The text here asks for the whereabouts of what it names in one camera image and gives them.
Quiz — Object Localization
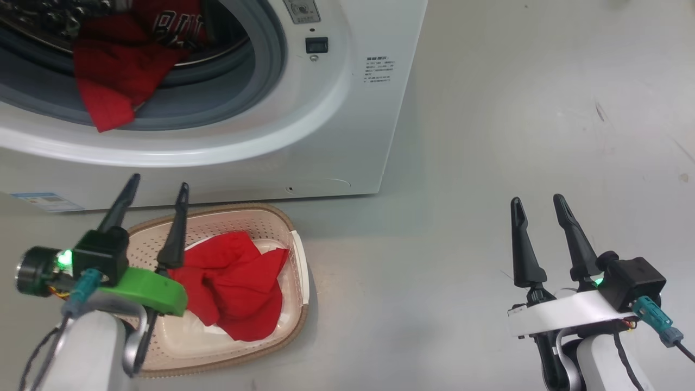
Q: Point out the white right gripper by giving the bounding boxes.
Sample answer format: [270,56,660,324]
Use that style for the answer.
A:
[508,194,633,340]

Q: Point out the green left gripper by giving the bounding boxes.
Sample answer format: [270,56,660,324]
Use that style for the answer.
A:
[98,173,189,317]

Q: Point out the red basketball shorts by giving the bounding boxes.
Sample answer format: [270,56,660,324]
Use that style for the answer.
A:
[168,231,290,343]

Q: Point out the red basketball jersey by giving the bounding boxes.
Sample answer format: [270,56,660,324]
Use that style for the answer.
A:
[72,0,210,133]

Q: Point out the cream perforated laundry basket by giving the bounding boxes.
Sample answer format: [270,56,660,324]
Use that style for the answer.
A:
[122,203,310,378]

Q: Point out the white front-load washing machine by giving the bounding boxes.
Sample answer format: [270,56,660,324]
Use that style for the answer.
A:
[0,0,429,211]

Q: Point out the blue energy label sticker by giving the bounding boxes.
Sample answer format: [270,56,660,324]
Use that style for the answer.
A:
[11,192,85,212]

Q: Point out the grey warning sticker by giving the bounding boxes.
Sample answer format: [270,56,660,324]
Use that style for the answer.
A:
[282,0,321,24]

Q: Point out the left arm cable teal connector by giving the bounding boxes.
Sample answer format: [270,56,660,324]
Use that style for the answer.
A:
[19,269,102,391]

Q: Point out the arm cable teal connector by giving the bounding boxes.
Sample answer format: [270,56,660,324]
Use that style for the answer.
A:
[633,296,695,363]
[19,269,102,391]

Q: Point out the right arm cable teal connector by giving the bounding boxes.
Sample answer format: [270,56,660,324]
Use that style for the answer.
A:
[633,296,695,363]

